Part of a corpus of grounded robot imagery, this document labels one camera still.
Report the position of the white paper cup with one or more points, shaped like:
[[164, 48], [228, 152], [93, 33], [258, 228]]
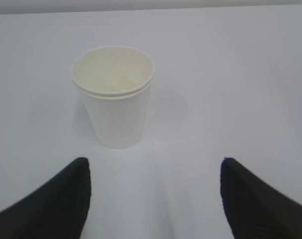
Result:
[[114, 83]]

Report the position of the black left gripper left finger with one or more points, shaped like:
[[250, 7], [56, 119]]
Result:
[[56, 210]]

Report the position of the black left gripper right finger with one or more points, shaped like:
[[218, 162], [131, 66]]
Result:
[[254, 209]]

